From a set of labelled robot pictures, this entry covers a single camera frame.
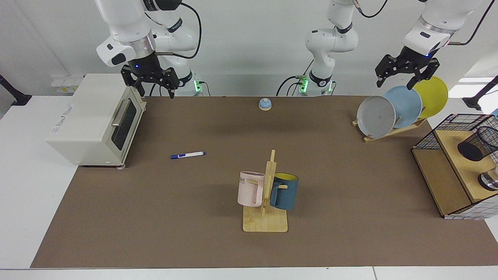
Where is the blue and white marker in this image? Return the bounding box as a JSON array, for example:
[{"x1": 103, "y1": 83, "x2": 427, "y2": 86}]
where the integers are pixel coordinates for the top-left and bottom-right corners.
[{"x1": 170, "y1": 151, "x2": 205, "y2": 160}]

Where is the black mesh pen holder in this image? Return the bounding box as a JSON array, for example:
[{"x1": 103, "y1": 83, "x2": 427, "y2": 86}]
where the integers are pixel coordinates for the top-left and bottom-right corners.
[{"x1": 457, "y1": 126, "x2": 498, "y2": 162}]

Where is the light blue plate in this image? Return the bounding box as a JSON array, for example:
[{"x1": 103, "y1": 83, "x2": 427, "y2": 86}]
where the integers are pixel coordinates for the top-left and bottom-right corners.
[{"x1": 383, "y1": 85, "x2": 423, "y2": 129}]

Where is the yellow plate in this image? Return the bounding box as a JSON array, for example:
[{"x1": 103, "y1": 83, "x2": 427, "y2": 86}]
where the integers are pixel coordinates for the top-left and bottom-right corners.
[{"x1": 408, "y1": 75, "x2": 449, "y2": 119}]

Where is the grey plate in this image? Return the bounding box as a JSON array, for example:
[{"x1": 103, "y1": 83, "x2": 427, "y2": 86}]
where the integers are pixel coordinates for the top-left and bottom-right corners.
[{"x1": 356, "y1": 96, "x2": 396, "y2": 139}]

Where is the wooden plate rack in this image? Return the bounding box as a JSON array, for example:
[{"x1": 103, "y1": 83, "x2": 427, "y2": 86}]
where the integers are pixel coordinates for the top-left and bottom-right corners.
[{"x1": 352, "y1": 117, "x2": 428, "y2": 143}]

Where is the pale toaster oven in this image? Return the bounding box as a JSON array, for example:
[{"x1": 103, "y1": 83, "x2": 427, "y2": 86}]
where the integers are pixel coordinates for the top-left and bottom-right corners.
[{"x1": 46, "y1": 73, "x2": 147, "y2": 170}]

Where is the black mounting stand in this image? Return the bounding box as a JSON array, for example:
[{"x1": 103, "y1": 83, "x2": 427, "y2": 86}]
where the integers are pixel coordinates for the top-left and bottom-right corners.
[
  {"x1": 462, "y1": 75, "x2": 498, "y2": 110},
  {"x1": 0, "y1": 74, "x2": 32, "y2": 106}
]

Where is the small round metal container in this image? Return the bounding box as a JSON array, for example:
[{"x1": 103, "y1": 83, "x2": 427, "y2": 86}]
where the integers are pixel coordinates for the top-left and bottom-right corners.
[{"x1": 478, "y1": 165, "x2": 498, "y2": 191}]

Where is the pink cup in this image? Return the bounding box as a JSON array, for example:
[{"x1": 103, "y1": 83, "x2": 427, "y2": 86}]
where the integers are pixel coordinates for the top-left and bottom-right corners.
[{"x1": 237, "y1": 171, "x2": 266, "y2": 207}]

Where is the brown table cloth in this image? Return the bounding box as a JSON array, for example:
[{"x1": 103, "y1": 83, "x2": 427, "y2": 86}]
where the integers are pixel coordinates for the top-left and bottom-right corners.
[{"x1": 30, "y1": 96, "x2": 498, "y2": 269}]

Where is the dark blue cup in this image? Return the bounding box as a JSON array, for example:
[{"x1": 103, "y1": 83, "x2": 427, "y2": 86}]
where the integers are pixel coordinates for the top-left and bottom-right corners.
[{"x1": 269, "y1": 173, "x2": 300, "y2": 211}]

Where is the wooden cup stand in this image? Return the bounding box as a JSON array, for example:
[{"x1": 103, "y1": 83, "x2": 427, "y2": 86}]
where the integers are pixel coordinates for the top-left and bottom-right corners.
[{"x1": 243, "y1": 149, "x2": 288, "y2": 233}]

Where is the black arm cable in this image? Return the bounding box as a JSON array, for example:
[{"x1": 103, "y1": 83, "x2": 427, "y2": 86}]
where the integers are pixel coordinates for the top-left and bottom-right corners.
[
  {"x1": 356, "y1": 0, "x2": 496, "y2": 46},
  {"x1": 155, "y1": 2, "x2": 203, "y2": 60}
]

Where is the white wall socket strip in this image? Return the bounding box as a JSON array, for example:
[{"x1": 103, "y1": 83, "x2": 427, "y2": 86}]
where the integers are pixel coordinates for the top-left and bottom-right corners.
[{"x1": 51, "y1": 75, "x2": 84, "y2": 94}]

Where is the wire basket with wooden floor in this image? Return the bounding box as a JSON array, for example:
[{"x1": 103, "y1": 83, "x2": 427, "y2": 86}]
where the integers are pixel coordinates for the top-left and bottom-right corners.
[{"x1": 412, "y1": 114, "x2": 498, "y2": 220}]

